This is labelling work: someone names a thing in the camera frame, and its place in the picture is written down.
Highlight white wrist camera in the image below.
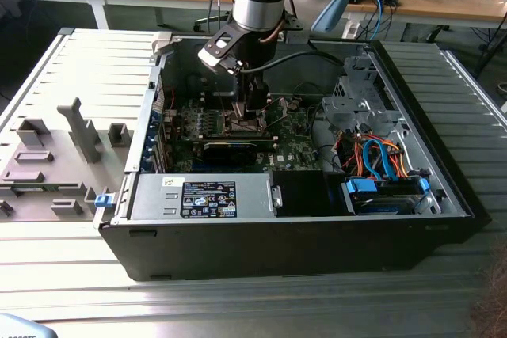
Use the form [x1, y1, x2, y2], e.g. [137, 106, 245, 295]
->
[196, 31, 242, 74]

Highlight white power strip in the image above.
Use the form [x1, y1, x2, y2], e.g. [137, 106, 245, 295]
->
[342, 21, 361, 40]

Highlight black graphics card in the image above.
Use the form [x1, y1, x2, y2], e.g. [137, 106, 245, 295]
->
[201, 140, 258, 167]

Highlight black camera cable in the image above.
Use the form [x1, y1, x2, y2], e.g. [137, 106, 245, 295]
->
[239, 49, 345, 74]

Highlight metal drive cage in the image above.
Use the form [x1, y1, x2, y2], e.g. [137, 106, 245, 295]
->
[320, 55, 401, 133]

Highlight green motherboard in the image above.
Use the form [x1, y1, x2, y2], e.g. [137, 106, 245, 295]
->
[164, 94, 322, 175]

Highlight brown-haired person head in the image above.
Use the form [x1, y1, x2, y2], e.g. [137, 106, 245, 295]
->
[469, 234, 507, 338]

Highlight metal locking lever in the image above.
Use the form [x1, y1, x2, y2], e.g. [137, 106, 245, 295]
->
[215, 81, 229, 120]

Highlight grey power supply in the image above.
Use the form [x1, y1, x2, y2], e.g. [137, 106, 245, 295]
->
[128, 173, 284, 221]

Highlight grey rounded device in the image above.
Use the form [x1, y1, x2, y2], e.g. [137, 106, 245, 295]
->
[0, 313, 55, 338]

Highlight black PC case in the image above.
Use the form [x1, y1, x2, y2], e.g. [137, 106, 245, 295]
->
[93, 32, 492, 282]

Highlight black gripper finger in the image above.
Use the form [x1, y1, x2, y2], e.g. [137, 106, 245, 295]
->
[244, 74, 272, 112]
[236, 74, 252, 108]

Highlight grey parts rack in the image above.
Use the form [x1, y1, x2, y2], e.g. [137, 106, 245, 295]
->
[0, 97, 134, 222]

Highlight CPU socket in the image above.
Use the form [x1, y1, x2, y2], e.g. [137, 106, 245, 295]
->
[223, 109, 269, 135]

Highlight blue wire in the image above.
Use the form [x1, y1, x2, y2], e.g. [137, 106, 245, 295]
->
[362, 138, 393, 180]

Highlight hard disk in blue carrier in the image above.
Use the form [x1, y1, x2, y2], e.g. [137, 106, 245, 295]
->
[342, 177, 431, 216]

